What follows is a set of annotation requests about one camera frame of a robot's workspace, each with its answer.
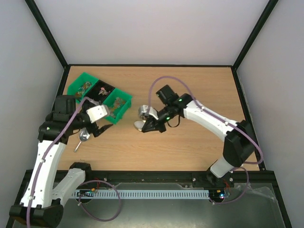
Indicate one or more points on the white jar lid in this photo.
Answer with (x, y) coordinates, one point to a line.
(139, 125)

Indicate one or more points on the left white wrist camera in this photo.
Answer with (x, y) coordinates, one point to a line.
(98, 112)

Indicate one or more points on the clear glass jar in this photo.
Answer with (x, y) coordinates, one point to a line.
(144, 112)

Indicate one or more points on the black bin of lollipops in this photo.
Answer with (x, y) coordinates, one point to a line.
(100, 91)

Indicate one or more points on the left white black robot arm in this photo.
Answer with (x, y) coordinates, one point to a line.
(42, 204)

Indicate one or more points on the green bin of gummies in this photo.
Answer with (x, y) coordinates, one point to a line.
(118, 103)

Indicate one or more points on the green bin of sticks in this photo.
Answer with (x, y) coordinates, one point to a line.
(81, 86)

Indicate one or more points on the black aluminium frame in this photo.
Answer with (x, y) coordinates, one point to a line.
(261, 176)

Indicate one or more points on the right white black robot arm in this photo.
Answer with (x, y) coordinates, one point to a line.
(236, 136)

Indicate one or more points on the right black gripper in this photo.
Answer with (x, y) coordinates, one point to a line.
(154, 121)

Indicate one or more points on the light blue cable duct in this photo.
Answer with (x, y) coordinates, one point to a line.
(143, 194)

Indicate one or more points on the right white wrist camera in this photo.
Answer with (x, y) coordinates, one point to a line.
(150, 111)

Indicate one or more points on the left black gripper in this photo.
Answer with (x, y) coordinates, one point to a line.
(93, 129)

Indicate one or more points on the metal candy scoop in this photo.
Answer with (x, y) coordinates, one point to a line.
(84, 135)

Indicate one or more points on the metal front tray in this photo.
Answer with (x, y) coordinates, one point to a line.
(244, 206)

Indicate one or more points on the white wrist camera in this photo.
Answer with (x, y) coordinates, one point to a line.
(150, 111)
(98, 112)

